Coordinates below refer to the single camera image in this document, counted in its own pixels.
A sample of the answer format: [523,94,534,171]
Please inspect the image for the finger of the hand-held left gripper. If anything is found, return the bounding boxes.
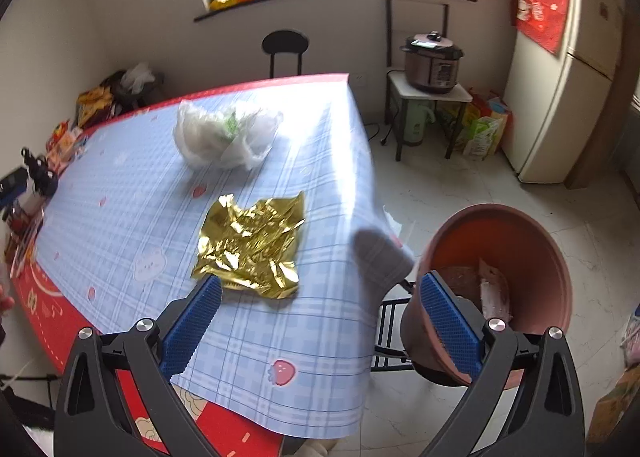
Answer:
[0,168,30,208]

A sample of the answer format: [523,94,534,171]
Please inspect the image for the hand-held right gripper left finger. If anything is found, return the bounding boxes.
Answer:
[54,274,223,457]

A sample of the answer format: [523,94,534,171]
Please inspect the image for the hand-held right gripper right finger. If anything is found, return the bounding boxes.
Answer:
[420,271,586,457]

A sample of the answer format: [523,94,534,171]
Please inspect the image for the gold foil wrapper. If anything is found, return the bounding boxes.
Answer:
[191,191,306,301]

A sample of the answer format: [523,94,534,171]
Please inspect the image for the brown plastic basin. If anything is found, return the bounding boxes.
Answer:
[400,203,574,388]

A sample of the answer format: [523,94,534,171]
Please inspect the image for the black metal stand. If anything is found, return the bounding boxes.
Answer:
[372,281,417,373]

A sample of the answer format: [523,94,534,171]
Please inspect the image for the red orange snack packets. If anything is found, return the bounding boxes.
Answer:
[46,121,88,170]

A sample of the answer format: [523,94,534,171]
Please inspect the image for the yellow snack bag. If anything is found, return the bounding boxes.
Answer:
[76,87,115,130]

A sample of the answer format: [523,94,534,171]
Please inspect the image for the blue plaid tablecloth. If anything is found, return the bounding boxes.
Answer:
[37,78,416,438]

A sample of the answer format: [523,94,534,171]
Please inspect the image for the black stool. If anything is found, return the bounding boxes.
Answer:
[112,69,166,112]

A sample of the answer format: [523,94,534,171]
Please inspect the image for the crumpled white plastic bag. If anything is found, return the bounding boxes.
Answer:
[121,63,155,94]

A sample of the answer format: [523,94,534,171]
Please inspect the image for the plastic bag with goods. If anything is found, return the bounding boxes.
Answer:
[620,304,640,363]

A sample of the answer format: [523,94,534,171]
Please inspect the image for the cardboard box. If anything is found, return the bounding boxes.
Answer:
[587,367,637,444]

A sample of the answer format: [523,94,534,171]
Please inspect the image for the green white bag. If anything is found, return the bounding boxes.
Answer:
[462,116,507,161]

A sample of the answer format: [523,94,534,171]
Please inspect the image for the white plastic bag with greens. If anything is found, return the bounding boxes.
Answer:
[173,99,284,171]

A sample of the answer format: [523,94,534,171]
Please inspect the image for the green plastic jug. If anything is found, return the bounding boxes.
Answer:
[400,99,437,146]

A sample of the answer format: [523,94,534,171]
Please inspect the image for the red orange bag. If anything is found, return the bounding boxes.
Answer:
[467,89,513,130]

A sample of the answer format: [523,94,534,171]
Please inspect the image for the small white side table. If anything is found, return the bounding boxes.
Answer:
[385,71,473,162]

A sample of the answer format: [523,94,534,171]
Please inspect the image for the cream refrigerator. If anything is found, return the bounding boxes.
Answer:
[502,0,628,185]

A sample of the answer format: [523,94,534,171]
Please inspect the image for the electric pressure cooker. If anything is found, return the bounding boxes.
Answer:
[404,31,465,95]

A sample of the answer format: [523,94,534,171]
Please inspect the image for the black round-back chair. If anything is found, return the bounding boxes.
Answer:
[261,29,310,80]

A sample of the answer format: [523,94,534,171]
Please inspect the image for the red printed cloth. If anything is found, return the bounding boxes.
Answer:
[507,0,573,55]

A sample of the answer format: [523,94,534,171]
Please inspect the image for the black power cable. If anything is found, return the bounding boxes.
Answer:
[366,123,397,148]

